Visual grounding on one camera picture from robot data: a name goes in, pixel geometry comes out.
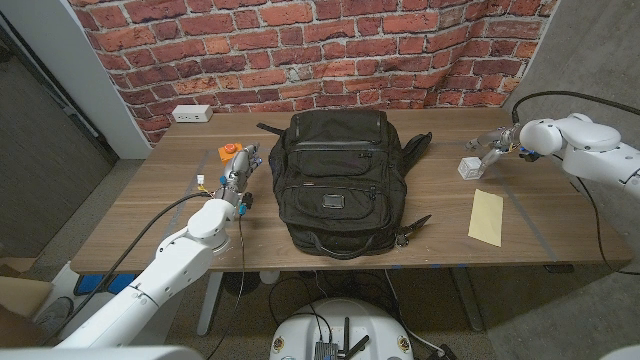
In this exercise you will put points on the white table leg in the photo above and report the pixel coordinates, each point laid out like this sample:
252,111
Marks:
209,305

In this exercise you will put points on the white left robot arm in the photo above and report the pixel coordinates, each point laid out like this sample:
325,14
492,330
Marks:
175,265

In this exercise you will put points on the black backpack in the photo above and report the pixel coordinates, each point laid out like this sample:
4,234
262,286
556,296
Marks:
340,185

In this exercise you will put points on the grey sneaker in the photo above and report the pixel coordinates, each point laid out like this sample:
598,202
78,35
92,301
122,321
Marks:
54,316

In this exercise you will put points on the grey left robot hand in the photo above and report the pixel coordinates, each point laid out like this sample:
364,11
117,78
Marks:
239,167

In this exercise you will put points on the small white block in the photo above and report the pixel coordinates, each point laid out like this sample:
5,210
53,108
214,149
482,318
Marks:
470,168

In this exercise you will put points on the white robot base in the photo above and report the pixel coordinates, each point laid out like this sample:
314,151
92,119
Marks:
380,325

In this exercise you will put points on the blue and black pad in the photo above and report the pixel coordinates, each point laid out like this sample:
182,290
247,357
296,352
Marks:
92,284

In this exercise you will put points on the cardboard box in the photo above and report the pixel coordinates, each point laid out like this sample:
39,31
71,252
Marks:
22,295

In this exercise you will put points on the white floor plate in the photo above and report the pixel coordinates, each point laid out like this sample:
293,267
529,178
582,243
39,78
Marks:
60,280

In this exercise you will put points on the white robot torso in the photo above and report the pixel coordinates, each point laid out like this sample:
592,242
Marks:
100,354

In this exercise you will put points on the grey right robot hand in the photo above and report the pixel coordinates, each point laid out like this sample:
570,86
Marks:
502,137

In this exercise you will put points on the red brick print backdrop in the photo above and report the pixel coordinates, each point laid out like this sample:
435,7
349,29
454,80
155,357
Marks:
300,50

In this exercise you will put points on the black round floor object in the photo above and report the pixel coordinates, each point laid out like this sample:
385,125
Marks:
241,283

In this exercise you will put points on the black antenna device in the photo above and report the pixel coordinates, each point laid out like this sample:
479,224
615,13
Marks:
326,350

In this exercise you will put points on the white power strip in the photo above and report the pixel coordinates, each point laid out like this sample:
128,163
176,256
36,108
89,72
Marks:
192,113

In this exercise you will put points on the yellow paper envelope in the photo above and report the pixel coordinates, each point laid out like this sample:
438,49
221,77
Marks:
486,217

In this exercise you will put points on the grey perforated wall panel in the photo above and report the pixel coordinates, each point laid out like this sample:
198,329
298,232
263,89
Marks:
45,150

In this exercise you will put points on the person's brown trouser leg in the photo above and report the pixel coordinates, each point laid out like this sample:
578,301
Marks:
17,330

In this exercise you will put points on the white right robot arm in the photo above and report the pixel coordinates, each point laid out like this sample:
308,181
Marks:
590,145

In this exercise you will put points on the orange emergency stop button box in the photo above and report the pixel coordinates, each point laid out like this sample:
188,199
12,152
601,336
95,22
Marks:
227,150

